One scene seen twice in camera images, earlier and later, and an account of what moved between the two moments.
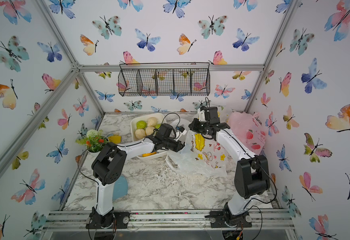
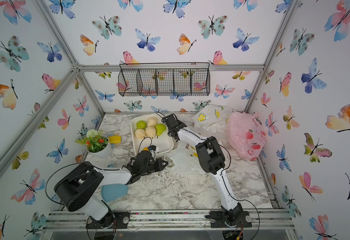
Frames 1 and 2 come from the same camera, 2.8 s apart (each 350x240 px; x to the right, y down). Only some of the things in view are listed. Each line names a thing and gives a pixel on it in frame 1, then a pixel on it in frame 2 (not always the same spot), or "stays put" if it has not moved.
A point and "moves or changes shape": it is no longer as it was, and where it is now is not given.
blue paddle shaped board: [120, 188] stays put
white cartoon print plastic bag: [201, 155] moves or changes shape
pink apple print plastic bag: [247, 131] stays put
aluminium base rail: [278, 220] stays put
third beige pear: [149, 130] stays put
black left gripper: [178, 143] -> [159, 166]
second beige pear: [140, 133] stays put
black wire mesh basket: [164, 79] stays put
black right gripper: [194, 128] -> [180, 122]
